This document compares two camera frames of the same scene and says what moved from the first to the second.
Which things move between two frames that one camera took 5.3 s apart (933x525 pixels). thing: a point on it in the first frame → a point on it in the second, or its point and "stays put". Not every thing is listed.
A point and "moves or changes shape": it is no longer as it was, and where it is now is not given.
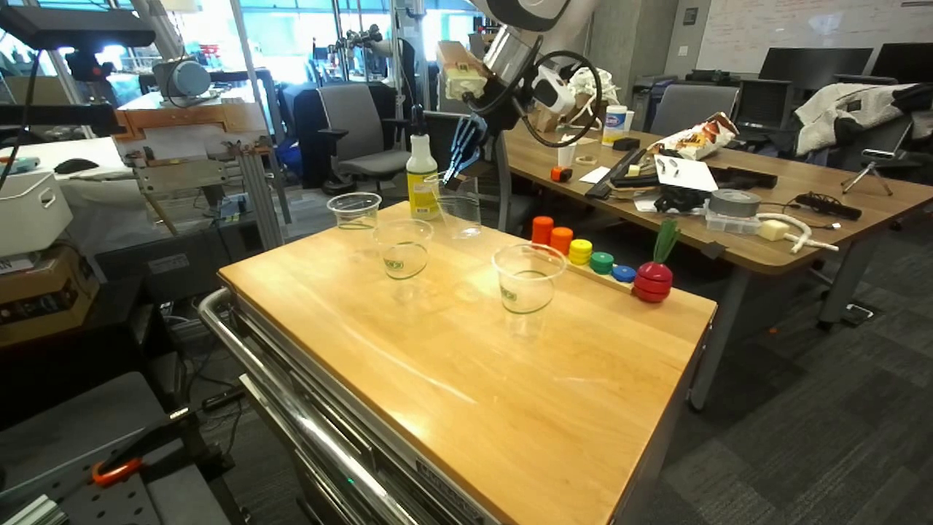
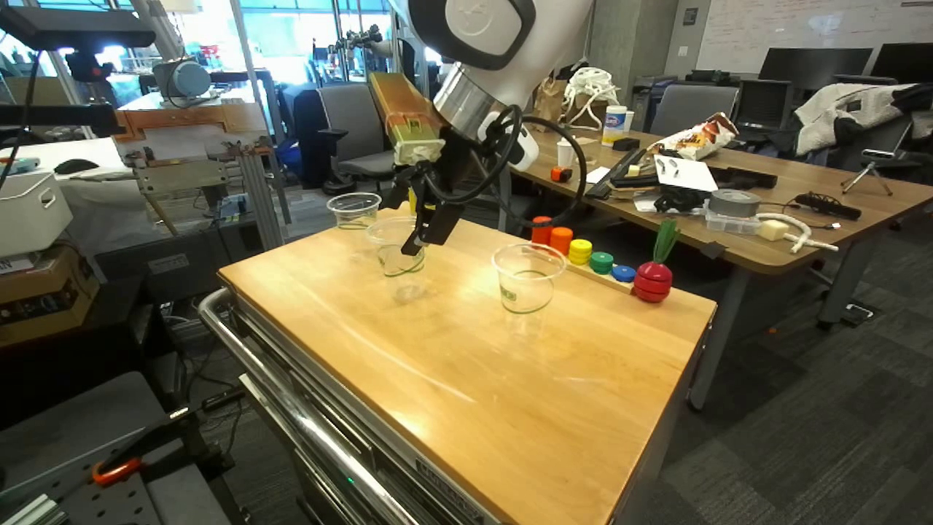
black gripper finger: (481, 136) → (396, 190)
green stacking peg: (602, 262) stays put
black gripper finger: (460, 146) → (418, 238)
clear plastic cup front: (526, 276) stays put
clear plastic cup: (403, 247) stays put
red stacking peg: (542, 230) stays put
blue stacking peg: (626, 273) stays put
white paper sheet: (688, 174) stays put
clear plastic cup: (463, 202) moves or changes shape
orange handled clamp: (100, 477) stays put
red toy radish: (655, 278) stays put
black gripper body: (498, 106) → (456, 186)
